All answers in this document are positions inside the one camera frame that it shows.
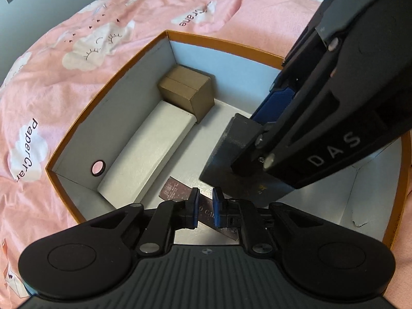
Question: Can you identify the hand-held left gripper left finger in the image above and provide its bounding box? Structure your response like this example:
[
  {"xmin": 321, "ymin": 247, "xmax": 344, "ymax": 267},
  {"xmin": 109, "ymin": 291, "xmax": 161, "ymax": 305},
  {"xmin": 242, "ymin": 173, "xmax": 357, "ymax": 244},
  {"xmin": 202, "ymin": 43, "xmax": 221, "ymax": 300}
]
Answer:
[{"xmin": 82, "ymin": 188, "xmax": 201, "ymax": 255}]

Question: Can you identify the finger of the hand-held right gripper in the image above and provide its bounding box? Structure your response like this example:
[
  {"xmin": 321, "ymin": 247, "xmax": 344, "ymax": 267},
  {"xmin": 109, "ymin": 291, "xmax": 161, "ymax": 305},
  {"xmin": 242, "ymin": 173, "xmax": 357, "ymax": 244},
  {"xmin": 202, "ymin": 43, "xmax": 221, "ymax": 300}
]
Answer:
[
  {"xmin": 231, "ymin": 36, "xmax": 342, "ymax": 177},
  {"xmin": 250, "ymin": 29, "xmax": 322, "ymax": 127}
]

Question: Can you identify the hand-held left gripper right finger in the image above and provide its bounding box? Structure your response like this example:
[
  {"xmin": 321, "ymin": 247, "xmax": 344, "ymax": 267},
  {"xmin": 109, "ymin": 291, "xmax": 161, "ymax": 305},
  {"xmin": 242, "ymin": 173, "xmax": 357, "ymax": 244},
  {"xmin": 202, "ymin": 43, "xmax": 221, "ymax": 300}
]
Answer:
[{"xmin": 212, "ymin": 187, "xmax": 325, "ymax": 255}]

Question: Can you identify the dark printed card pack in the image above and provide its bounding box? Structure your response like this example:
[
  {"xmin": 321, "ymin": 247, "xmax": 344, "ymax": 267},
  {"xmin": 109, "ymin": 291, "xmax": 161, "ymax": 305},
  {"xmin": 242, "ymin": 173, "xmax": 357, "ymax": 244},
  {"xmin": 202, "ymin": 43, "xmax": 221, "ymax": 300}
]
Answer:
[{"xmin": 159, "ymin": 176, "xmax": 240, "ymax": 241}]

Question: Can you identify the dark grey box gold logo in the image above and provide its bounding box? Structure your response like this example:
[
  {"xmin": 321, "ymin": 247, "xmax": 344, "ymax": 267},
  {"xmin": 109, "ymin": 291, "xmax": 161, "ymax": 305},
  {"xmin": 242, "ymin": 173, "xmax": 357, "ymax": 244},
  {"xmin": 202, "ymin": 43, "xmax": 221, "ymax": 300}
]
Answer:
[{"xmin": 200, "ymin": 113, "xmax": 290, "ymax": 208}]

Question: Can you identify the orange cardboard box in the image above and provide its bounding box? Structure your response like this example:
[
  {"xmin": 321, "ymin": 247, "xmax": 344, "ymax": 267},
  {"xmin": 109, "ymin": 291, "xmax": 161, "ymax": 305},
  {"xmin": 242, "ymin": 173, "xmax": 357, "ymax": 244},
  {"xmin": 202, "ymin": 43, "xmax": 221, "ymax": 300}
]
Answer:
[{"xmin": 45, "ymin": 30, "xmax": 412, "ymax": 252}]

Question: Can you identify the long white box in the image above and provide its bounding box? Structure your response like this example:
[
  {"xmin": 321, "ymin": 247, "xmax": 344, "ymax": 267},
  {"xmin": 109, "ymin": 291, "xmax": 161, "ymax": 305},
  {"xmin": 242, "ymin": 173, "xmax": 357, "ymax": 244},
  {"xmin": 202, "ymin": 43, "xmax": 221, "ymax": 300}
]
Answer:
[{"xmin": 97, "ymin": 100, "xmax": 198, "ymax": 205}]

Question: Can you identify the small brown cardboard box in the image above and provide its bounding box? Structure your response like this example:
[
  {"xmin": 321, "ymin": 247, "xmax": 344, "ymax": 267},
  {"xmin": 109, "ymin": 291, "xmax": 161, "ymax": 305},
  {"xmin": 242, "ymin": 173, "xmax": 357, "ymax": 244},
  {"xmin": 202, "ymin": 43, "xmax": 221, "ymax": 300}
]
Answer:
[{"xmin": 157, "ymin": 65, "xmax": 216, "ymax": 125}]

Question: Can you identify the pink printed blanket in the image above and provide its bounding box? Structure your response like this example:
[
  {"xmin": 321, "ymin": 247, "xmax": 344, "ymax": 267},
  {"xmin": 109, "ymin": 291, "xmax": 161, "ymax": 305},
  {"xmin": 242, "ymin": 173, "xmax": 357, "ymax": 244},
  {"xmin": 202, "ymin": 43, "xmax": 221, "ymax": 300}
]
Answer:
[{"xmin": 0, "ymin": 0, "xmax": 412, "ymax": 309}]

